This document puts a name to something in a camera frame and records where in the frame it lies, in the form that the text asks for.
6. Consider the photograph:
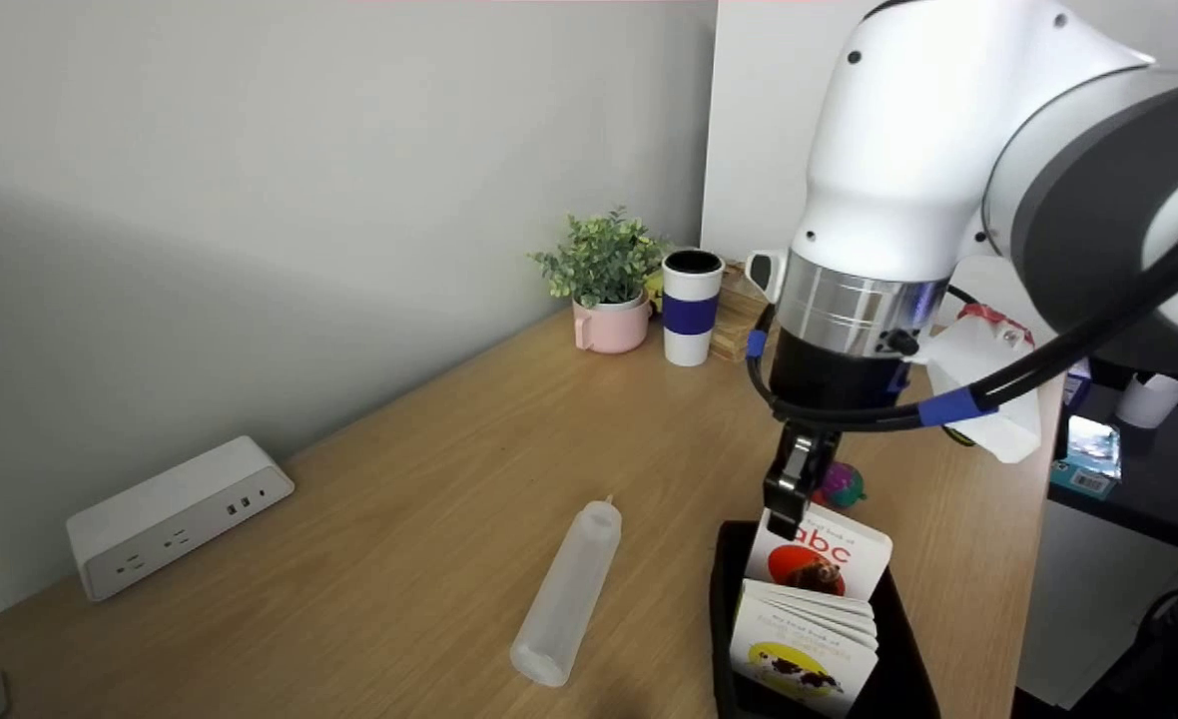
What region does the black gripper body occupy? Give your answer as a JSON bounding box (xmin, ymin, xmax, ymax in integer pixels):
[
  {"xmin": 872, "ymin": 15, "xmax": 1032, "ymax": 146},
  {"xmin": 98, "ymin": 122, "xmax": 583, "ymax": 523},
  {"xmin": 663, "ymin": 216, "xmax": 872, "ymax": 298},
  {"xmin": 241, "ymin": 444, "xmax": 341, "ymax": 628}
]
[{"xmin": 760, "ymin": 323, "xmax": 919, "ymax": 429}]

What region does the black side desk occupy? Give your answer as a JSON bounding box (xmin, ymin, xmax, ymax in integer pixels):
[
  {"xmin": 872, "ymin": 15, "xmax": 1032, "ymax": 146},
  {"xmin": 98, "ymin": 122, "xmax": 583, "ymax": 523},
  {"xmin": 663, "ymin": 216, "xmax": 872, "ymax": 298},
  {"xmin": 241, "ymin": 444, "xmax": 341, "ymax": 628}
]
[{"xmin": 1045, "ymin": 374, "xmax": 1178, "ymax": 563}]

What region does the stack of wooden coasters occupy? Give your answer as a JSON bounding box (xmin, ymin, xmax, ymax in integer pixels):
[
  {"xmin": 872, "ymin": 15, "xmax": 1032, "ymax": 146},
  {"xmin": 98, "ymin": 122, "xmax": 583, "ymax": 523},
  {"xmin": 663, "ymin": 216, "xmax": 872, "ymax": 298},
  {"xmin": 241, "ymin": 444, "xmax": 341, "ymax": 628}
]
[{"xmin": 713, "ymin": 259, "xmax": 772, "ymax": 368}]

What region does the white cup with blue band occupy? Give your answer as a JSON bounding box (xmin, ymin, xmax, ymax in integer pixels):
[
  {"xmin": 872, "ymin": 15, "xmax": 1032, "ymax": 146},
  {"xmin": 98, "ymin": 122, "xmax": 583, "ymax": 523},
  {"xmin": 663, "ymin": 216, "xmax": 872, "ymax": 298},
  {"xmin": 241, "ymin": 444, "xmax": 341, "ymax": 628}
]
[{"xmin": 658, "ymin": 248, "xmax": 727, "ymax": 370}]

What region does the black plastic tray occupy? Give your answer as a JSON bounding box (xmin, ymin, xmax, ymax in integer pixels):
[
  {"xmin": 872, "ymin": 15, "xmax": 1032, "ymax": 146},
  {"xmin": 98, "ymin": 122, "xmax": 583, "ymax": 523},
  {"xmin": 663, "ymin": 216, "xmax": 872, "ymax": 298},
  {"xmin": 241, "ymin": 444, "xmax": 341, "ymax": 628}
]
[{"xmin": 709, "ymin": 517, "xmax": 944, "ymax": 719}]

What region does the translucent plastic squeeze bottle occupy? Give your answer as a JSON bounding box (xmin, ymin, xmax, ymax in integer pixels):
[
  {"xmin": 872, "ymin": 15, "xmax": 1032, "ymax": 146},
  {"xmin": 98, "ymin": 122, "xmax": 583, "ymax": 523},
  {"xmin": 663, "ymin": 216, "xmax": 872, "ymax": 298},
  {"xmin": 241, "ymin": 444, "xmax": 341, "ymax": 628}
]
[{"xmin": 506, "ymin": 495, "xmax": 626, "ymax": 694}]

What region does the green plant in pink pot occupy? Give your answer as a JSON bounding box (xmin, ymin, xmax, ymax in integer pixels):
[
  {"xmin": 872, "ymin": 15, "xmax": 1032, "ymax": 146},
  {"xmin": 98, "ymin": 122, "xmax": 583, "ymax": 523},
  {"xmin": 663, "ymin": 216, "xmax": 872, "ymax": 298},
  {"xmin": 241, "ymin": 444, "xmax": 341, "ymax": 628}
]
[{"xmin": 530, "ymin": 207, "xmax": 670, "ymax": 360}]

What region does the small teal box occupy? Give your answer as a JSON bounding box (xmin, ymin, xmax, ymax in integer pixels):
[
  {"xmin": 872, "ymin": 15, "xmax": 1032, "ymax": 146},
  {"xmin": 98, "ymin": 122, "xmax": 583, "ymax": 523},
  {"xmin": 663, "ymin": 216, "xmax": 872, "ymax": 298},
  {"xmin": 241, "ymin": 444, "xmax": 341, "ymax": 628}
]
[{"xmin": 1051, "ymin": 456, "xmax": 1124, "ymax": 507}]

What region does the black office chair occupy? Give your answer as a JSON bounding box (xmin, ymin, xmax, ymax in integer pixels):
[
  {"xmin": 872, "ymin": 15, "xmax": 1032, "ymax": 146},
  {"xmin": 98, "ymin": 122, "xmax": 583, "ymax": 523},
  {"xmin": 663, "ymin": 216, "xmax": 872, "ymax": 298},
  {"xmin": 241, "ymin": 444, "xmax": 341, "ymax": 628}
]
[{"xmin": 1011, "ymin": 571, "xmax": 1178, "ymax": 719}]

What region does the white power strip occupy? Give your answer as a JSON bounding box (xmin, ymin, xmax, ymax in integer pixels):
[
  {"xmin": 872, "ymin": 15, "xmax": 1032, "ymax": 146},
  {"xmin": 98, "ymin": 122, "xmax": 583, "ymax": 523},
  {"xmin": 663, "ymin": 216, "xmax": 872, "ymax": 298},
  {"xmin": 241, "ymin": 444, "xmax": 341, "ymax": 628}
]
[{"xmin": 66, "ymin": 429, "xmax": 299, "ymax": 607}]

